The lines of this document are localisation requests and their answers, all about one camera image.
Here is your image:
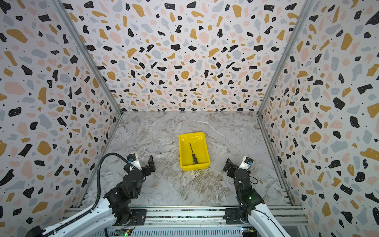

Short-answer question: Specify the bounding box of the aluminium corner post right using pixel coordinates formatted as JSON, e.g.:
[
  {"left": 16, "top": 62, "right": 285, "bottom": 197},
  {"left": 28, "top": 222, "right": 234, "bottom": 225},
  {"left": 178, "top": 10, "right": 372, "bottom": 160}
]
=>
[{"left": 257, "top": 0, "right": 314, "bottom": 117}]

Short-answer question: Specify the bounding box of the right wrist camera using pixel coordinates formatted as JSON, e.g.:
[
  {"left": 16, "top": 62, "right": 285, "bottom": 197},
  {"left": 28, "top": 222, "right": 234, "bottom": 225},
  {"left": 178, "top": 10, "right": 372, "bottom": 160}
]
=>
[{"left": 239, "top": 156, "right": 254, "bottom": 170}]

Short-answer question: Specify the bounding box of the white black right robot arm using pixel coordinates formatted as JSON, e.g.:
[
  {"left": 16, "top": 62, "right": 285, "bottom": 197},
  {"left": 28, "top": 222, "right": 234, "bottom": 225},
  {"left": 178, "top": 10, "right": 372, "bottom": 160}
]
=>
[{"left": 223, "top": 156, "right": 290, "bottom": 237}]

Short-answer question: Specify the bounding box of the black screwdriver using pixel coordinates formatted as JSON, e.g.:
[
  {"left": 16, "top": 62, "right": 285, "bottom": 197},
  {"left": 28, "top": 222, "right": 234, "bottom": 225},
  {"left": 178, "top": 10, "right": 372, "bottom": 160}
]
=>
[{"left": 189, "top": 143, "right": 198, "bottom": 165}]

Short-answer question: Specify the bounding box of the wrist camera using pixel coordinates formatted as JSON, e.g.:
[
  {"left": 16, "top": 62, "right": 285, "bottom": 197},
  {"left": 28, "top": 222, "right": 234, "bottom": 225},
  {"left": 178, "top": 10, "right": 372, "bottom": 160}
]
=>
[
  {"left": 126, "top": 153, "right": 142, "bottom": 170},
  {"left": 239, "top": 156, "right": 254, "bottom": 170}
]

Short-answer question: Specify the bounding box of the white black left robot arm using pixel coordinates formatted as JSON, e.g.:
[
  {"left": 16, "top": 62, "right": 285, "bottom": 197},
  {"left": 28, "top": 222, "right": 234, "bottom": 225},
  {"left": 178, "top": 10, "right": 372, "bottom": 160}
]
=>
[{"left": 26, "top": 153, "right": 156, "bottom": 237}]

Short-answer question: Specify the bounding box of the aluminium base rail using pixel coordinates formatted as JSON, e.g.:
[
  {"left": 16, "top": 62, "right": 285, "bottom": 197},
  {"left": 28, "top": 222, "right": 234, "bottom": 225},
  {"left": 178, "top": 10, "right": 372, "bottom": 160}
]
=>
[{"left": 63, "top": 205, "right": 311, "bottom": 237}]

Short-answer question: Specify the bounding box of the aluminium corner post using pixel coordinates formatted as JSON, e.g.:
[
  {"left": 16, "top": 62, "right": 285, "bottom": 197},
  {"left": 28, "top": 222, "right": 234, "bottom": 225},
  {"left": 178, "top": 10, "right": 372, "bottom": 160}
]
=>
[
  {"left": 51, "top": 1, "right": 122, "bottom": 117},
  {"left": 257, "top": 0, "right": 314, "bottom": 117}
]

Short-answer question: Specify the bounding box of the yellow plastic bin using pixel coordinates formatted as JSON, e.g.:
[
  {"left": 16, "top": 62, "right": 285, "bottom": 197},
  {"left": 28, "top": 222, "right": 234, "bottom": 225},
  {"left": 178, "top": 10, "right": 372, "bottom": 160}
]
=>
[{"left": 178, "top": 132, "right": 211, "bottom": 171}]

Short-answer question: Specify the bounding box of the aluminium corner post left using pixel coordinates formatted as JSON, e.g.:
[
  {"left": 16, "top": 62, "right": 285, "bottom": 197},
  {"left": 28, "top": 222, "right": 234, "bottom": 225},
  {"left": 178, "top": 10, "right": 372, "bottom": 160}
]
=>
[{"left": 51, "top": 1, "right": 122, "bottom": 117}]

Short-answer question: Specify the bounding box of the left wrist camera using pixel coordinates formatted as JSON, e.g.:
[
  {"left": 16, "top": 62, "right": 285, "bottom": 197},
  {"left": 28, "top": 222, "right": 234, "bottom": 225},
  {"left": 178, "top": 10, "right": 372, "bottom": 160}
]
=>
[{"left": 126, "top": 153, "right": 142, "bottom": 170}]

